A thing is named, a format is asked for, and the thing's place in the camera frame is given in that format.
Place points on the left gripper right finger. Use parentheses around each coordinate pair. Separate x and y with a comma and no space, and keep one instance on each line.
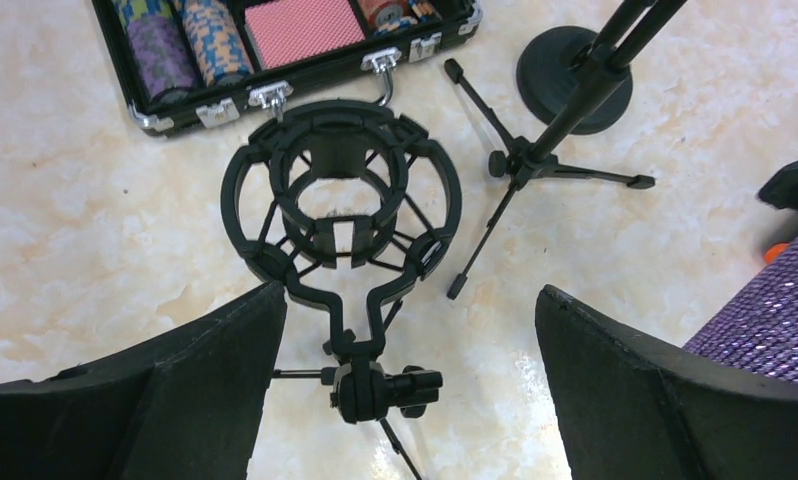
(632,406)

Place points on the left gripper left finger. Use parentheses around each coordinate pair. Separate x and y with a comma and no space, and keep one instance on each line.
(186,404)

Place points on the purple glitter microphone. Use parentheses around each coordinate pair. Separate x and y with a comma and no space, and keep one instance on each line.
(757,330)

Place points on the black tripod stand with clip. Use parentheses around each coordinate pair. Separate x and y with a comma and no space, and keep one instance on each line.
(595,105)

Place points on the black shock mount tripod stand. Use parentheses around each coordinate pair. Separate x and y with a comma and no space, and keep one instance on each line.
(408,233)

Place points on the black round base stand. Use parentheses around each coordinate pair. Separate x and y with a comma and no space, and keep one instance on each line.
(555,62)

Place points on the black microphone orange tip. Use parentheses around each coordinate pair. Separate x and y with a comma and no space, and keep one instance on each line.
(773,252)

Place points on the black poker chip case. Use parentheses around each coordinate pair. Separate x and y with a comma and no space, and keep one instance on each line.
(185,65)

